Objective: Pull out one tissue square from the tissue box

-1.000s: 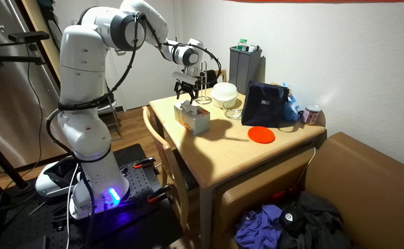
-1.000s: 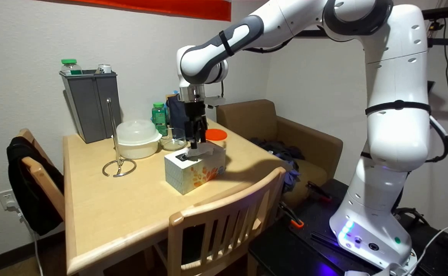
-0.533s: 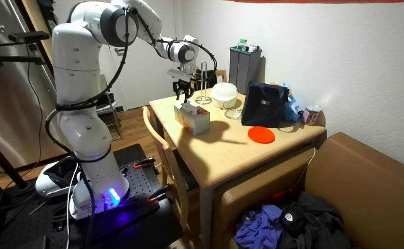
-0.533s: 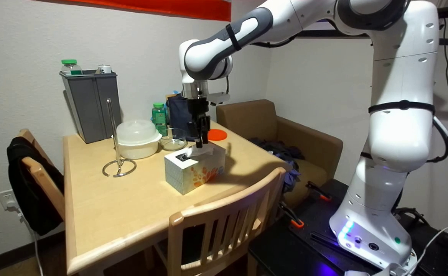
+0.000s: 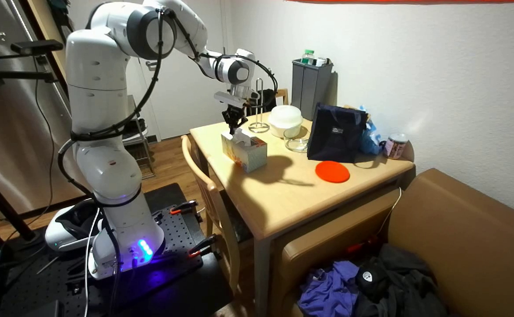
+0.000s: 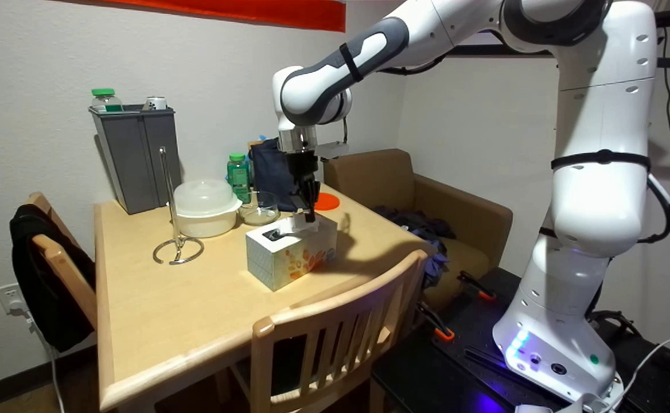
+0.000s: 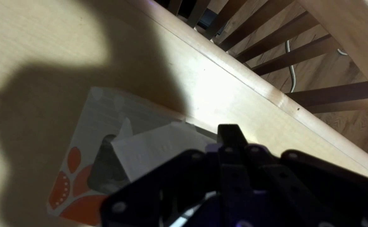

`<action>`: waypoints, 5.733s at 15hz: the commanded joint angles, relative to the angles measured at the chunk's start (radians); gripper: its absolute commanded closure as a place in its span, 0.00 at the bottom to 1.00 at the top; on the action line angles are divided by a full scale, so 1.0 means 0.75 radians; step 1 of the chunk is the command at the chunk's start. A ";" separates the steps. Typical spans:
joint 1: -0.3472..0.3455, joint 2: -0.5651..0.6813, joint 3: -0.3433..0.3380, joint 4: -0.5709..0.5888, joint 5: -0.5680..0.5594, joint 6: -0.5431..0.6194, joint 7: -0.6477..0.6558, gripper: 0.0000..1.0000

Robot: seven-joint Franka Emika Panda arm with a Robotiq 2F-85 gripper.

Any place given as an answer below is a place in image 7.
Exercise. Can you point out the dark wooden chair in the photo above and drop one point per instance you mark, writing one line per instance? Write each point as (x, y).
(284, 34)

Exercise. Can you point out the white tissue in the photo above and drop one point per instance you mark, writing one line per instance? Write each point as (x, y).
(152, 151)

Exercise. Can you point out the tissue box with orange print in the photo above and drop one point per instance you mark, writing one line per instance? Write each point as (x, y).
(86, 176)

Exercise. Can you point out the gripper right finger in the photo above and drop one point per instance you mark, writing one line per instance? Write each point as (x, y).
(313, 179)

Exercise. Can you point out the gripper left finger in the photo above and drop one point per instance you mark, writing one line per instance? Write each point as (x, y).
(158, 186)

